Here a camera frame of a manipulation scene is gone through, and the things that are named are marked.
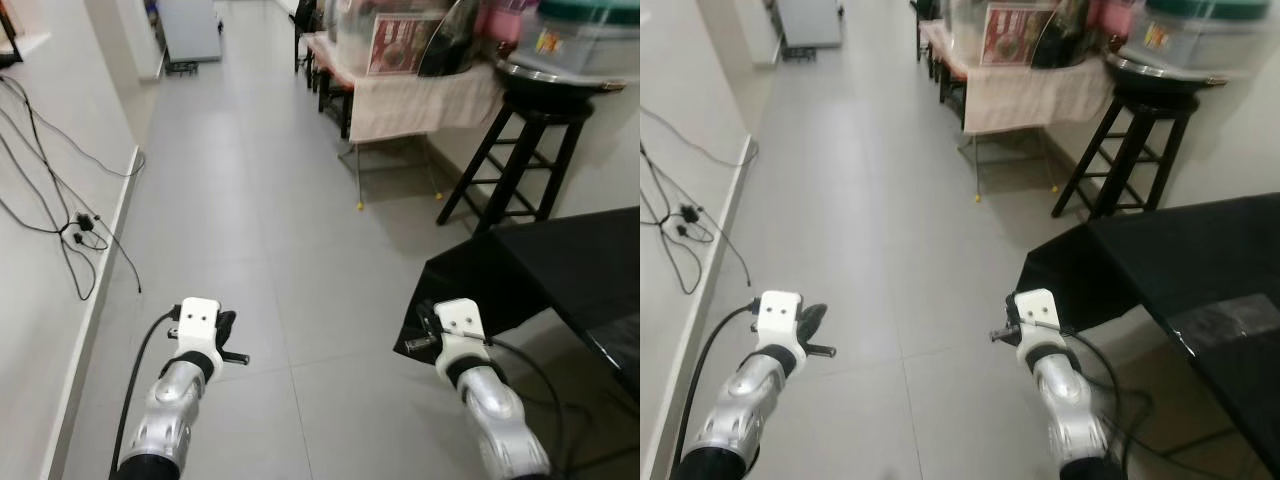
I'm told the black power plug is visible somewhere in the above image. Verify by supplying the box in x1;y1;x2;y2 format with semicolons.
62;212;101;251
675;203;713;241

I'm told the black wooden stool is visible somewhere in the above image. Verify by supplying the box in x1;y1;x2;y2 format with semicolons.
1052;90;1201;221
437;95;593;236

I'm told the beige cloth covered table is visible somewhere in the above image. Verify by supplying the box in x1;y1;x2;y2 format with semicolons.
300;30;506;211
920;22;1116;206

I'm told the black bag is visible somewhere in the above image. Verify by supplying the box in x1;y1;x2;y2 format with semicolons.
1030;0;1096;71
418;0;486;79

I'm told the white standing appliance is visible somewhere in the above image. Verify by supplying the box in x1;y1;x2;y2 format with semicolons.
778;0;843;51
158;0;223;63

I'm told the black chair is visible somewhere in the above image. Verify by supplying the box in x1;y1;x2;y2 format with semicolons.
910;0;941;71
292;0;323;76

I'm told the pink plastic item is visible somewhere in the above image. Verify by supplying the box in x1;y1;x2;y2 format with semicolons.
1088;0;1151;56
475;0;546;61

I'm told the clear container green lid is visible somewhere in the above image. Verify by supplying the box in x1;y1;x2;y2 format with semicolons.
1140;0;1280;73
537;0;641;81

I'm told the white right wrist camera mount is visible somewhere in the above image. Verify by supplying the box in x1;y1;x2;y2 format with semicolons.
1012;289;1071;366
433;298;491;376

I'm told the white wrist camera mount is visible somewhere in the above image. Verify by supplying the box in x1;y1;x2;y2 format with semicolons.
752;291;806;369
433;298;491;376
1012;289;1071;366
172;298;223;373

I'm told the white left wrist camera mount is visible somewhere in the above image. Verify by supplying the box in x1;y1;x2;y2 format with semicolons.
172;298;223;373
752;291;806;369

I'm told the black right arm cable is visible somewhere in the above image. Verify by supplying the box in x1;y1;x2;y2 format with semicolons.
1050;320;1161;471
465;335;601;480

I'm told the black wall cable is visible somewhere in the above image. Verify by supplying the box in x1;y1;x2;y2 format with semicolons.
0;75;146;301
640;105;753;296

